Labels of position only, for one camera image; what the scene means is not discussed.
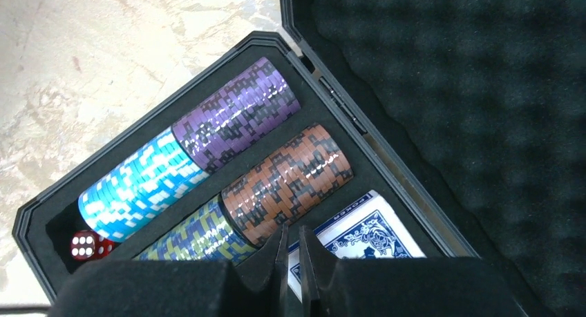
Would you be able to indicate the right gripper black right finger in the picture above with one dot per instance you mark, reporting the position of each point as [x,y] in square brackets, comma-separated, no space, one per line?
[399,287]

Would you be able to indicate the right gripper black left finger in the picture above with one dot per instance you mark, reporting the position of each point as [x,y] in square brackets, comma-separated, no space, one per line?
[258,287]

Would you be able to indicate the blue backed playing card deck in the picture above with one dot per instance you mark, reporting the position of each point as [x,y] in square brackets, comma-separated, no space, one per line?
[368,228]

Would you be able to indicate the black poker set case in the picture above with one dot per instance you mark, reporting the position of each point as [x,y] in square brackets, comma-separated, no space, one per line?
[468,116]

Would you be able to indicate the red die left slot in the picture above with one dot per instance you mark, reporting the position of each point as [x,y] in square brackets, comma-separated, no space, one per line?
[89,245]

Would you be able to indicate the light blue poker chip roll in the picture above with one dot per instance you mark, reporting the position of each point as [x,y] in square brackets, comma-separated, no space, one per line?
[140,188]

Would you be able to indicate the green blue poker chip roll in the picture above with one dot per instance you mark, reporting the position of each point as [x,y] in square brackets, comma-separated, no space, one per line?
[206,234]

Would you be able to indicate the brown black poker chip roll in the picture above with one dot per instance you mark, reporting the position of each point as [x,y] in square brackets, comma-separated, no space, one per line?
[287,184]

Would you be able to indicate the lavender poker chip roll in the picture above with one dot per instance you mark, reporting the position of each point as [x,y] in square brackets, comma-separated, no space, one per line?
[237,115]

